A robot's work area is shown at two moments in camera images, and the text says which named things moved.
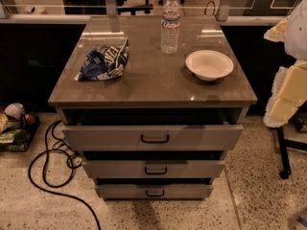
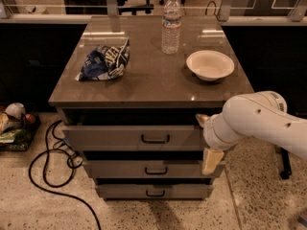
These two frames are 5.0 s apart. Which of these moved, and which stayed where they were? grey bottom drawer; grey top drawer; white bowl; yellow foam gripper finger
Moved: yellow foam gripper finger
Stayed: grey bottom drawer; grey top drawer; white bowl
